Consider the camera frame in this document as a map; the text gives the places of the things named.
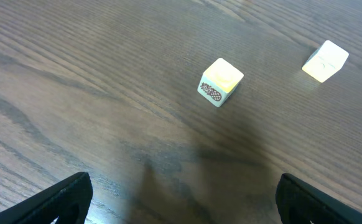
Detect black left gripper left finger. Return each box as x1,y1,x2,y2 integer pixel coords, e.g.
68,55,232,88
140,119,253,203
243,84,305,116
0,172,93,224

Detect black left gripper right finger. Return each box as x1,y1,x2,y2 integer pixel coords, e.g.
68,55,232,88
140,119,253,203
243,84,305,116
275,173,362,224

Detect cream wooden block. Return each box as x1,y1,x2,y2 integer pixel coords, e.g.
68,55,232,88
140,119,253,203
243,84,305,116
302,40,349,83

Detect yellow pineapple block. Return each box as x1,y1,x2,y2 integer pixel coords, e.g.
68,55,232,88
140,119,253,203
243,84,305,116
197,58,244,107

